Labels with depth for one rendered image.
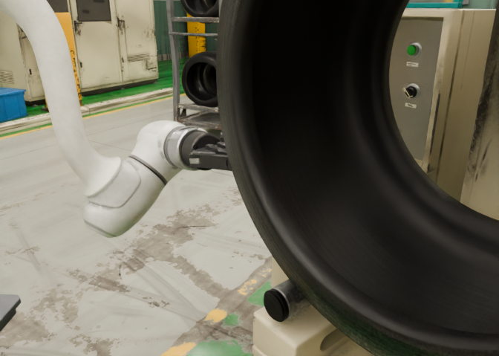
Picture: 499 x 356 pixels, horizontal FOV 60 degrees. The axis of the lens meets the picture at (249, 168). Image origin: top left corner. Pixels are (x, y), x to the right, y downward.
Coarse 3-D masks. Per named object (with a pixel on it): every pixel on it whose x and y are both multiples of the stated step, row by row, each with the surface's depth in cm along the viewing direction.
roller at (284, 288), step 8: (288, 280) 60; (272, 288) 58; (280, 288) 58; (288, 288) 58; (296, 288) 58; (264, 296) 59; (272, 296) 57; (280, 296) 57; (288, 296) 57; (296, 296) 58; (264, 304) 59; (272, 304) 58; (280, 304) 56; (288, 304) 57; (296, 304) 57; (304, 304) 58; (272, 312) 58; (280, 312) 57; (288, 312) 57; (296, 312) 58; (280, 320) 58
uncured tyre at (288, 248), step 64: (256, 0) 48; (320, 0) 65; (384, 0) 66; (256, 64) 63; (320, 64) 71; (384, 64) 70; (256, 128) 55; (320, 128) 72; (384, 128) 71; (256, 192) 54; (320, 192) 68; (384, 192) 72; (320, 256) 51; (384, 256) 64; (448, 256) 65; (384, 320) 43; (448, 320) 53
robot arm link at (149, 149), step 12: (168, 120) 96; (144, 132) 95; (156, 132) 92; (168, 132) 90; (144, 144) 91; (156, 144) 90; (132, 156) 91; (144, 156) 90; (156, 156) 90; (156, 168) 90; (168, 168) 92; (168, 180) 94
